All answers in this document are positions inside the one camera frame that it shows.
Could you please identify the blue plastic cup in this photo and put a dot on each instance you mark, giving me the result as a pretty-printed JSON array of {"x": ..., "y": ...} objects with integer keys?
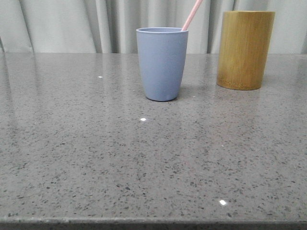
[{"x": 162, "y": 54}]

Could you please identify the pink chopstick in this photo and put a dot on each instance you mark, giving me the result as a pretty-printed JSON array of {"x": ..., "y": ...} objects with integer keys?
[{"x": 191, "y": 15}]

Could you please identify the bamboo wooden cup holder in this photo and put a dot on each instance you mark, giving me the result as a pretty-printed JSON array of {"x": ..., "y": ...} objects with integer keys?
[{"x": 245, "y": 40}]

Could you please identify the grey curtain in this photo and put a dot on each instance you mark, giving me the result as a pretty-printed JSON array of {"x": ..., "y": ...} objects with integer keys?
[{"x": 109, "y": 26}]

